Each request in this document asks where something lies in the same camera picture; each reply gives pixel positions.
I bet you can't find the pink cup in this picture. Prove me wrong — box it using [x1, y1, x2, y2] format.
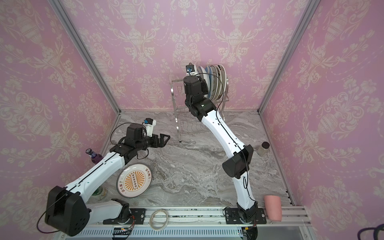
[264, 195, 283, 222]

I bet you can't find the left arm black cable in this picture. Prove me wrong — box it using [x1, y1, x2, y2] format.
[109, 122, 145, 151]

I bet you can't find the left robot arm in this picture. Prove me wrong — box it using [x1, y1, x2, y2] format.
[40, 124, 171, 237]

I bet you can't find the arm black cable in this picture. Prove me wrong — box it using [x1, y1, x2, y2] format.
[109, 122, 145, 151]
[197, 72, 226, 121]

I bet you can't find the white plate green quatrefoil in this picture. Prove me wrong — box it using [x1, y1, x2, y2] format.
[217, 65, 223, 100]

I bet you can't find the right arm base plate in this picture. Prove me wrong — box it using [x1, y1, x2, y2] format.
[223, 207, 267, 225]

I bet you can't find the white plate teal red rim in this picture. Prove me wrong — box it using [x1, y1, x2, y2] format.
[221, 65, 228, 94]

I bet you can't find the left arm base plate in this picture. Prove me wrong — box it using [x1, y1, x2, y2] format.
[103, 208, 146, 225]

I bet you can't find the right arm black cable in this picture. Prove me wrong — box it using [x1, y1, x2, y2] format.
[197, 72, 226, 121]

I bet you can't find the silver wire dish rack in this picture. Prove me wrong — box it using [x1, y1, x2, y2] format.
[170, 79, 229, 142]

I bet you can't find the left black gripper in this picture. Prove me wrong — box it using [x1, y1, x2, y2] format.
[135, 133, 171, 152]

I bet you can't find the floral mandala patterned plate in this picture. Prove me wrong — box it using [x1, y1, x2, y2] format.
[211, 66, 217, 101]

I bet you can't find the purple bottle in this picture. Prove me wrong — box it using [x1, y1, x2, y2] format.
[86, 149, 104, 165]

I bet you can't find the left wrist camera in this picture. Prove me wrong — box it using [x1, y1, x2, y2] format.
[143, 118, 157, 137]

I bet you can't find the blue striped plate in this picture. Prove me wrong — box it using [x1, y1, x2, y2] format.
[214, 66, 219, 101]
[205, 66, 214, 100]

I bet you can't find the orange sunburst plate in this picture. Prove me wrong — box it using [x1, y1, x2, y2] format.
[117, 164, 153, 199]
[197, 66, 210, 87]

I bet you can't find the blue striped plate front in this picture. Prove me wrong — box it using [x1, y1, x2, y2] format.
[205, 66, 214, 100]

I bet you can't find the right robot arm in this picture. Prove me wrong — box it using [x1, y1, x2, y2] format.
[183, 76, 258, 223]

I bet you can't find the beige bottle black cap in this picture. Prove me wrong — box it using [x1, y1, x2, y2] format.
[257, 142, 270, 157]

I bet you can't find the clear tape roll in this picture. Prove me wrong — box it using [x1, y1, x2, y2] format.
[149, 209, 170, 232]

